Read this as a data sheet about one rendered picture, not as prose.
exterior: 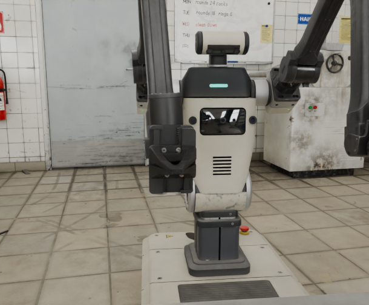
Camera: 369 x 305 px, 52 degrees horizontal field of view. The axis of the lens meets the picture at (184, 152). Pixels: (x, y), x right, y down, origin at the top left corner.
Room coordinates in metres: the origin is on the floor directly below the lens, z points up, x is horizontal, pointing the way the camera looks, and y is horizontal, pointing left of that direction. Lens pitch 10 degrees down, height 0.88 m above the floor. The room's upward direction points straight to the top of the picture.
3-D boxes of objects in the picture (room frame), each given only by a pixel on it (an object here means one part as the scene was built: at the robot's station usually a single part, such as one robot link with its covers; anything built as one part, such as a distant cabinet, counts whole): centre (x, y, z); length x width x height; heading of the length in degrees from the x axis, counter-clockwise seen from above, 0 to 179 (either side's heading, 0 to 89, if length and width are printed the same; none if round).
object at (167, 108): (0.68, 0.03, 0.81); 0.12 x 0.09 x 0.12; 7
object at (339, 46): (3.87, -1.31, 1.23); 0.58 x 0.19 x 0.07; 12
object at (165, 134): (0.58, 0.02, 0.77); 0.07 x 0.07 x 0.10; 6
